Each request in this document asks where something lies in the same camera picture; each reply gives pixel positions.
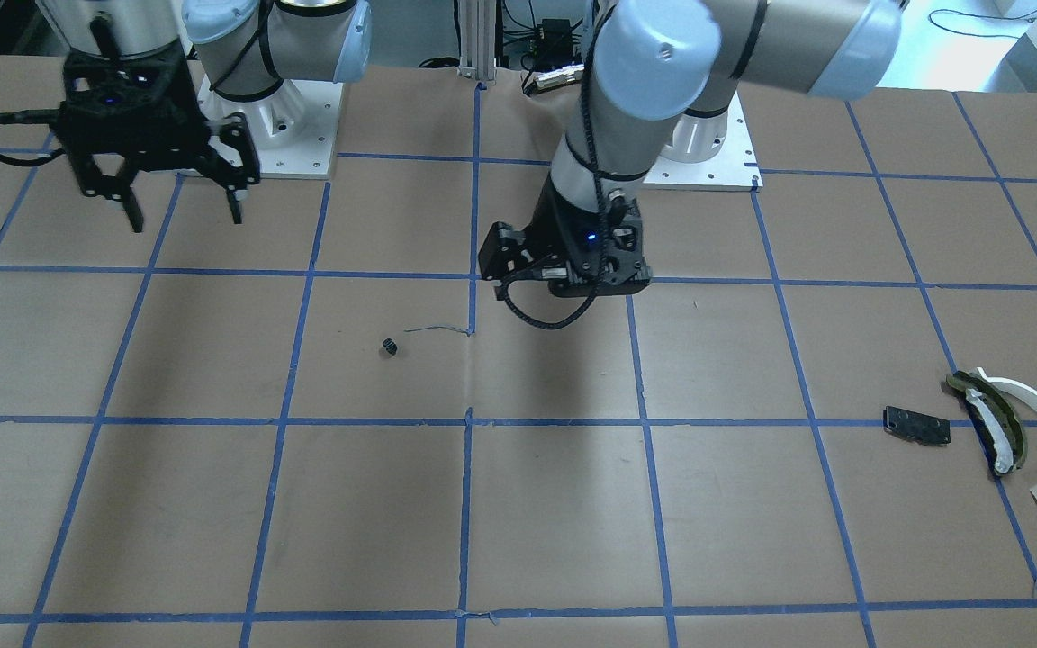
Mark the green curved padded part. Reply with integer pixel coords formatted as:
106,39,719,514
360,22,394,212
945,369,1028,477

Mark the silver cable connector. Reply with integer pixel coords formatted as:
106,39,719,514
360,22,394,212
522,63,587,97

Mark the aluminium centre post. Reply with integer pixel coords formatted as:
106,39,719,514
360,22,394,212
453,0,499,87

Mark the black flat bracket plate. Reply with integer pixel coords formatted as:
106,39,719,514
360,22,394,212
882,406,951,446

